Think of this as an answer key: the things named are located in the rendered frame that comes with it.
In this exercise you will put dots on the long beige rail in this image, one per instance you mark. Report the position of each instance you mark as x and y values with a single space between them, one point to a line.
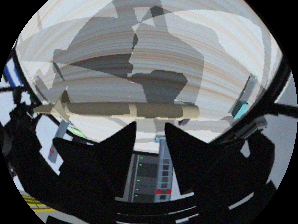
65 107

